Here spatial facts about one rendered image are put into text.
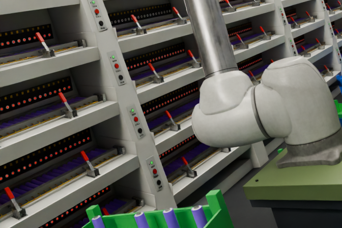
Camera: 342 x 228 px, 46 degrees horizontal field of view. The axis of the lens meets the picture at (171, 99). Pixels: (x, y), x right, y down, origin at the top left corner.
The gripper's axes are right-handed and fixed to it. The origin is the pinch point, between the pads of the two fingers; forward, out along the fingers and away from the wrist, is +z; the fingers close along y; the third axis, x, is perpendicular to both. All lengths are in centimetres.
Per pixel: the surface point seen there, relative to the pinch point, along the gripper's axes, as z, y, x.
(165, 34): 5.2, -38.2, -9.5
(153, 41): 5.6, -45.9, -10.8
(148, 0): 24.7, -18.6, 10.2
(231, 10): 6.7, 19.6, -5.9
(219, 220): -63, -122, -46
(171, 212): -55, -123, -44
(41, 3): 5, -90, 10
